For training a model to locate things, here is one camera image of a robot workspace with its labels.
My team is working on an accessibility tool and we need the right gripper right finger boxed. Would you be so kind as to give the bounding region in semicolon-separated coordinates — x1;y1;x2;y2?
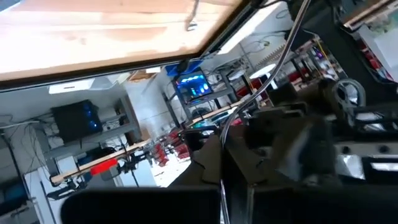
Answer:
224;142;398;224

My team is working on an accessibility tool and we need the wooden pole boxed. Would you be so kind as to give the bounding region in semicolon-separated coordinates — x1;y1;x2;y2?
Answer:
50;99;252;185

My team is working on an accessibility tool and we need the black computer case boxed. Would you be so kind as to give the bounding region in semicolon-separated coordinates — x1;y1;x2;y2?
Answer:
50;99;104;144

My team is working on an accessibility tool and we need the blue plastic bin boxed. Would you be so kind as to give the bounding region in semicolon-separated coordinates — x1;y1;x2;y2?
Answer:
164;60;203;78

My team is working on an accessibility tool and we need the silver fork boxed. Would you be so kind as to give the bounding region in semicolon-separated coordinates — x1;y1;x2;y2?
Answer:
219;0;312;224

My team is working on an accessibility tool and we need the red clamp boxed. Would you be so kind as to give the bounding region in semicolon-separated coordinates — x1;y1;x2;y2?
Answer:
89;157;119;175

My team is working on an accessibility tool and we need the blue lit device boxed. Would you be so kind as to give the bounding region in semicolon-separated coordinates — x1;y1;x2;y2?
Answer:
175;72;215;98

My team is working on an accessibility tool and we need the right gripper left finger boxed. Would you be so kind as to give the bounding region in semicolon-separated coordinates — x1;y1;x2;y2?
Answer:
60;133;222;224

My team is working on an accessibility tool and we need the grey side table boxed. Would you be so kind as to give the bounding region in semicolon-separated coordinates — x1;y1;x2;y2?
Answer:
42;95;141;158

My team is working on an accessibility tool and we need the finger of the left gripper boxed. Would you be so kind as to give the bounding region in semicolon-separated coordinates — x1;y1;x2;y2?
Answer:
242;104;308;150
270;119;338;187

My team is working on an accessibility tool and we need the silver spoon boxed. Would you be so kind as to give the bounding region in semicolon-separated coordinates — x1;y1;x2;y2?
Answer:
185;0;200;32

